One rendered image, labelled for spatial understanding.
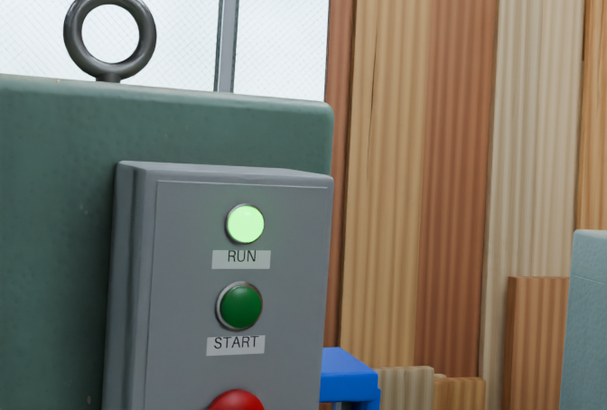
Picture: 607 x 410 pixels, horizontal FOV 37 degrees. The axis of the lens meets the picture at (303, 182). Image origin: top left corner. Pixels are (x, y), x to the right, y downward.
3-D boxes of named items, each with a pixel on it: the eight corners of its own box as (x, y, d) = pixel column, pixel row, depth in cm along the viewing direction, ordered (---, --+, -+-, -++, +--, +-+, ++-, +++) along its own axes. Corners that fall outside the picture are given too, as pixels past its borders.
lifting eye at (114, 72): (57, 85, 57) (62, -19, 57) (150, 93, 59) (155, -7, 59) (61, 84, 55) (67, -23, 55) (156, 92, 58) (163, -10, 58)
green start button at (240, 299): (213, 330, 43) (217, 281, 43) (259, 329, 44) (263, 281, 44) (218, 333, 43) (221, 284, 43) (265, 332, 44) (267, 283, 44)
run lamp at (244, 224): (223, 244, 43) (225, 201, 43) (261, 244, 44) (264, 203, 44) (228, 246, 43) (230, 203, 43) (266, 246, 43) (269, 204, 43)
